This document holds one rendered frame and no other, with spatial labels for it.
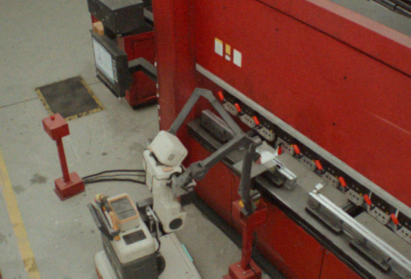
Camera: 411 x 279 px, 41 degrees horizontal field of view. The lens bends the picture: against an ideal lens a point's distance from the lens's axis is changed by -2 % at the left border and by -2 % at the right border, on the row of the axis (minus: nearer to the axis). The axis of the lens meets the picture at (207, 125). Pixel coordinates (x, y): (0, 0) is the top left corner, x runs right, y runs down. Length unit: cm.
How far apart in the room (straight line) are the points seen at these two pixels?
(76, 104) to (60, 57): 123
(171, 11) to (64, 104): 286
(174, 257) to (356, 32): 223
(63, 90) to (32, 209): 200
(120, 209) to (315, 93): 149
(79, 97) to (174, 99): 246
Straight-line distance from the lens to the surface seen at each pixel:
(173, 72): 424
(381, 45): 288
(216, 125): 441
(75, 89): 681
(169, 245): 437
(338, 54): 312
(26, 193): 548
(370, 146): 320
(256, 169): 391
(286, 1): 329
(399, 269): 355
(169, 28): 407
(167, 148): 350
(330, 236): 368
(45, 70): 736
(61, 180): 532
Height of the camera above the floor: 352
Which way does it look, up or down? 36 degrees down
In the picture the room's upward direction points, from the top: 1 degrees counter-clockwise
